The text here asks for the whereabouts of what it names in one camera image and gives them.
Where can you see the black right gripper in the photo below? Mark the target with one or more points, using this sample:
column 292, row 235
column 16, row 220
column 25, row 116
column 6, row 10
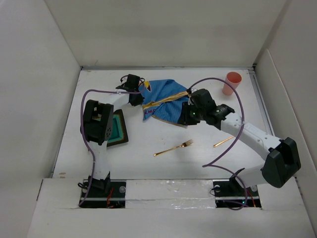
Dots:
column 184, row 119

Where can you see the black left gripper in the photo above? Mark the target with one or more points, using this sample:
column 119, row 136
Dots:
column 138, row 102

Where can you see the blue Pikachu cloth placemat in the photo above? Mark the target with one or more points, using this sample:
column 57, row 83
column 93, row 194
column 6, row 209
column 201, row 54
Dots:
column 163, row 100

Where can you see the gold fork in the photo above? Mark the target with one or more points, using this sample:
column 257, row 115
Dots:
column 185, row 144

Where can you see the pink plastic cup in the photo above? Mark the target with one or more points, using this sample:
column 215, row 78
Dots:
column 232, row 81

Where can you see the green square plate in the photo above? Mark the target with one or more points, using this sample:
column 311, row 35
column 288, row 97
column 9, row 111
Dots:
column 119, row 132

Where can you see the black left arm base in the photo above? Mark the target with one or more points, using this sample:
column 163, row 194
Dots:
column 103, row 193

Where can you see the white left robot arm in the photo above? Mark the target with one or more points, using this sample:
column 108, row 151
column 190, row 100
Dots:
column 96, row 124

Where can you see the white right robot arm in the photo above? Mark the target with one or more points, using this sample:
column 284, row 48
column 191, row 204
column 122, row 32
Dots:
column 281, row 156

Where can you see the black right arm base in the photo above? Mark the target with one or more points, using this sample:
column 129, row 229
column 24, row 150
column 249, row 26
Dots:
column 228, row 193

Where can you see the gold spoon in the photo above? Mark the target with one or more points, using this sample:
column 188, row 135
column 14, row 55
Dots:
column 221, row 142

